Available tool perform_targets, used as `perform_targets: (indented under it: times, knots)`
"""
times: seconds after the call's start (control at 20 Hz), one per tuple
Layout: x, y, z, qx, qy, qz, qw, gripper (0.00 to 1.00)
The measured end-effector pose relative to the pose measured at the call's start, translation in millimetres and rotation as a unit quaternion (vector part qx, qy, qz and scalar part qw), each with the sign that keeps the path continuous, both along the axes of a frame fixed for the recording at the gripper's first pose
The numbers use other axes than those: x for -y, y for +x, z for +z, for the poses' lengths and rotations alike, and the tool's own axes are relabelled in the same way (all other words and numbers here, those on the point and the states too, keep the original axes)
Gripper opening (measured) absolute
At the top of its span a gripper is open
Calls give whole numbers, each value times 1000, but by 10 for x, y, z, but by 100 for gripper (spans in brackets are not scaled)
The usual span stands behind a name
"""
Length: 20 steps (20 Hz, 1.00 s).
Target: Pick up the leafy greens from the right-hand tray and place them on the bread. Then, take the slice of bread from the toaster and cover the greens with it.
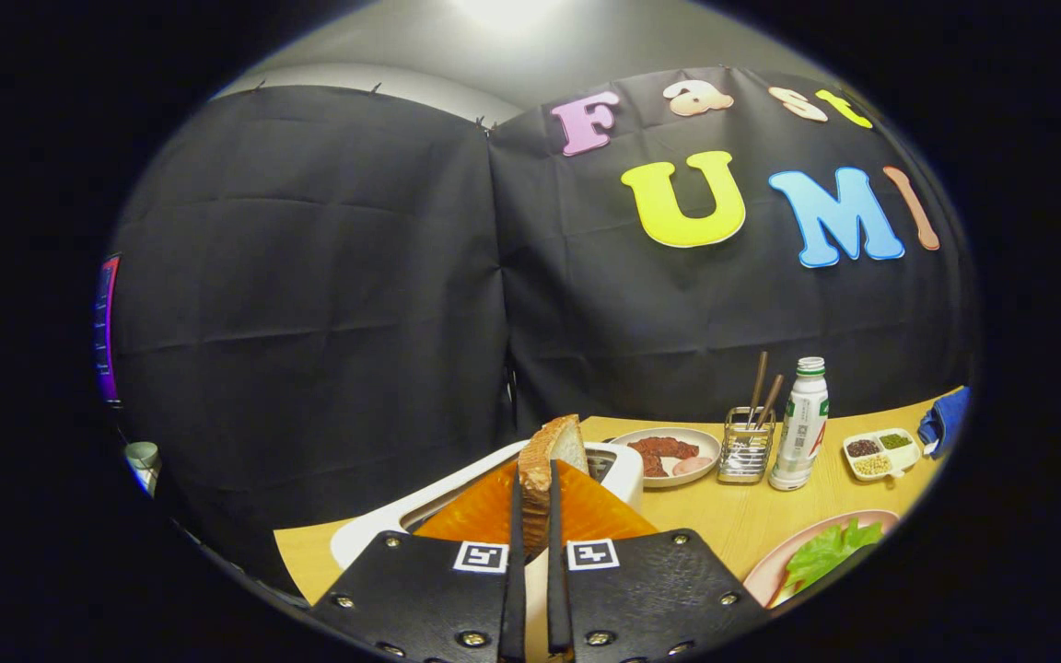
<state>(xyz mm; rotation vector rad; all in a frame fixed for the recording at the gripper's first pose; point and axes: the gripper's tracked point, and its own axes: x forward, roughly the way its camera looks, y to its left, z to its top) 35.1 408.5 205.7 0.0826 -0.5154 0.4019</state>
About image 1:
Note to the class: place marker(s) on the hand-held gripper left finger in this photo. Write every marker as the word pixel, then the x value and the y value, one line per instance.
pixel 519 589

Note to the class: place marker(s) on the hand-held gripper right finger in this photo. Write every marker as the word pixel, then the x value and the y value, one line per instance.
pixel 556 589

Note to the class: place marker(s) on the plain white bread slice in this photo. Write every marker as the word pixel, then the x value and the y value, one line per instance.
pixel 553 442

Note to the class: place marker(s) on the green lettuce leaf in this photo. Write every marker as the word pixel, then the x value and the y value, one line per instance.
pixel 825 552

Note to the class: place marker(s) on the cream white toaster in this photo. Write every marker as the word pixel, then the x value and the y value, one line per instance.
pixel 618 474

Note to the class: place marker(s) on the dark red meat slices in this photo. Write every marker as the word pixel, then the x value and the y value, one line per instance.
pixel 664 448

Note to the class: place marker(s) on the pale ham slice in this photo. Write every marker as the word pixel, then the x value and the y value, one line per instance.
pixel 692 466

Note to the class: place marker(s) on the small white round plate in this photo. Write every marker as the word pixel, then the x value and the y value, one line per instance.
pixel 713 449

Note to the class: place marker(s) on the pink round plate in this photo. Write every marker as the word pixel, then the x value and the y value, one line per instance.
pixel 770 571

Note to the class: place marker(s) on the white bottle with green cap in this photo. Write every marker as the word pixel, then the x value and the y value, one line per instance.
pixel 793 451

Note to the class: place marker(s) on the brown chopstick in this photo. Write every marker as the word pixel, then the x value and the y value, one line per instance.
pixel 773 396
pixel 759 382

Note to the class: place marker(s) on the pile of dark red beans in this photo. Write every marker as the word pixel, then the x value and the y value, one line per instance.
pixel 862 448

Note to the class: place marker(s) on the pile of yellow soybeans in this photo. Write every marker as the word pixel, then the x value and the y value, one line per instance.
pixel 871 466

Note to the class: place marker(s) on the black backdrop cloth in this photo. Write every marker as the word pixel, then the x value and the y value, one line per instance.
pixel 309 322

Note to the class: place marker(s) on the pile of green beans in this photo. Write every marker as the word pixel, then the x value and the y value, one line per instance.
pixel 894 441

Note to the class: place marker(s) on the white divided dish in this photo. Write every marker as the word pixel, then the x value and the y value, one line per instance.
pixel 903 456

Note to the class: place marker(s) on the blue towel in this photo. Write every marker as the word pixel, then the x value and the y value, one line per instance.
pixel 950 419

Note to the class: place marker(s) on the purple lit screen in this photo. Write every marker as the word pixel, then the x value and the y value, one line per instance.
pixel 107 331

